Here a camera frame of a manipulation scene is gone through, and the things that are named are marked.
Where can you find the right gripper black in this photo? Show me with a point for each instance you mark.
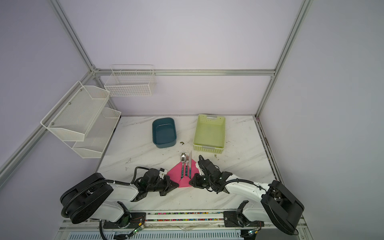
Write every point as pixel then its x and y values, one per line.
pixel 196 183

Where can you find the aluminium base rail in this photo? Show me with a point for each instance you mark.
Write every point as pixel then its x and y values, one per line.
pixel 187 221

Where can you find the dark teal plastic tub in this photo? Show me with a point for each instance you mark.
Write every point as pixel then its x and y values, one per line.
pixel 164 133

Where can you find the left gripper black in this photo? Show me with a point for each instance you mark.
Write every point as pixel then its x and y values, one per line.
pixel 169 187

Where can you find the fork with teal handle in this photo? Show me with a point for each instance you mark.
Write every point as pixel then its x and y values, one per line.
pixel 186 171

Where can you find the knife with teal handle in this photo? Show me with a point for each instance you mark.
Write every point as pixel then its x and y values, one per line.
pixel 190 165

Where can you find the spoon with teal handle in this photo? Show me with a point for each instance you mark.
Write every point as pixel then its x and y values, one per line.
pixel 183 159

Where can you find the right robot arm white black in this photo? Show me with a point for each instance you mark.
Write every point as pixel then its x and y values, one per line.
pixel 272 203

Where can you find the light green perforated basket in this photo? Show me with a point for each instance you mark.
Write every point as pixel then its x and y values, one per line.
pixel 210 134

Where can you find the pink paper napkin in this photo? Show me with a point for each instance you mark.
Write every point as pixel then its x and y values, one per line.
pixel 176 172

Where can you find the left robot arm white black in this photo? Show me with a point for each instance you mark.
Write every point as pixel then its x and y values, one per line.
pixel 97 198

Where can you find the white wire wall basket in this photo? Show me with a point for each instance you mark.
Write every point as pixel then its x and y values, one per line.
pixel 131 81

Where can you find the white mesh two-tier shelf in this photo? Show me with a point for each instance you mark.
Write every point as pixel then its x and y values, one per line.
pixel 83 121

